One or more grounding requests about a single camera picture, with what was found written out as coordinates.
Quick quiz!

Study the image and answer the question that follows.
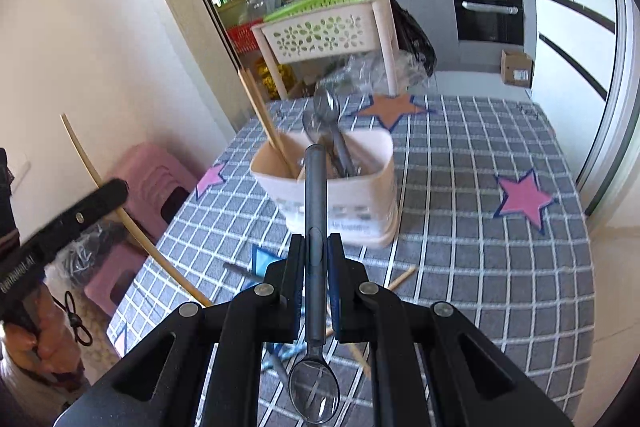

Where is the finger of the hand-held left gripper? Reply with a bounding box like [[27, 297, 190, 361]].
[[27, 178, 131, 260]]

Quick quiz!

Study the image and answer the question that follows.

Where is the black plastic bag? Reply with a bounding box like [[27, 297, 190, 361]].
[[390, 0, 437, 80]]

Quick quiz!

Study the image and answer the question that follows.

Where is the person's left hand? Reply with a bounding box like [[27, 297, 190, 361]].
[[5, 292, 87, 380]]

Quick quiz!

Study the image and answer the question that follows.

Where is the cardboard box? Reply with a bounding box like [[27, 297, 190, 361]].
[[501, 49, 535, 86]]

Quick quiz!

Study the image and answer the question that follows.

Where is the grey checked tablecloth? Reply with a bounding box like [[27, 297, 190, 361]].
[[105, 94, 596, 427]]

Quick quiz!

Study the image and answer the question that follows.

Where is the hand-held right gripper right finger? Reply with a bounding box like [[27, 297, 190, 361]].
[[326, 232, 576, 427]]

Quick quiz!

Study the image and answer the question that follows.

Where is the black trash bag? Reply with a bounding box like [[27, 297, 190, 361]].
[[55, 222, 128, 278]]

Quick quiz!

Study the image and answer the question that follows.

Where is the red plastic basket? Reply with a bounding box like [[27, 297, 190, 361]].
[[226, 19, 266, 55]]

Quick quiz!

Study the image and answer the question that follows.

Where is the pink plastic stool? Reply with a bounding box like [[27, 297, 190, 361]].
[[82, 242, 146, 318]]

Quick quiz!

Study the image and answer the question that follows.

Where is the black built-in oven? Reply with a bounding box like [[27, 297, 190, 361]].
[[450, 0, 526, 44]]

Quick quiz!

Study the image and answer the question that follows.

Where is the clear plastic bag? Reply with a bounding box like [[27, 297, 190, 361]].
[[315, 52, 431, 98]]

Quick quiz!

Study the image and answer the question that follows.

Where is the white flower-hole basket rack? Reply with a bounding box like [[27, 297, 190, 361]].
[[250, 0, 401, 100]]

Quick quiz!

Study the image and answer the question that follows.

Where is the dark handled spoon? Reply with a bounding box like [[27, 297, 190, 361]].
[[301, 109, 346, 180], [221, 261, 263, 280], [314, 87, 363, 178], [287, 144, 342, 425]]

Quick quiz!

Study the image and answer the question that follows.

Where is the white plastic utensil holder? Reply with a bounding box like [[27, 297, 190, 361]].
[[249, 127, 401, 250]]

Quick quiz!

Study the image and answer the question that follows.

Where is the black elastic cord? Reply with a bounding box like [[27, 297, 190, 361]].
[[64, 289, 93, 348]]

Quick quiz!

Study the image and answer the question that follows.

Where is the stack of pink stools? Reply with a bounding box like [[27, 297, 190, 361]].
[[107, 143, 201, 228]]

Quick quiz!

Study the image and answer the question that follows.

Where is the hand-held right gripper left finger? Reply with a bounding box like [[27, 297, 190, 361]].
[[52, 232, 306, 427]]

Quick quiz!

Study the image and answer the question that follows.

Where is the gold foil package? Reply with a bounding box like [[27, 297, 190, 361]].
[[255, 57, 296, 100]]

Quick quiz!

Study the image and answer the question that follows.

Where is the white refrigerator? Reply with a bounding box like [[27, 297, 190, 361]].
[[515, 0, 618, 118]]

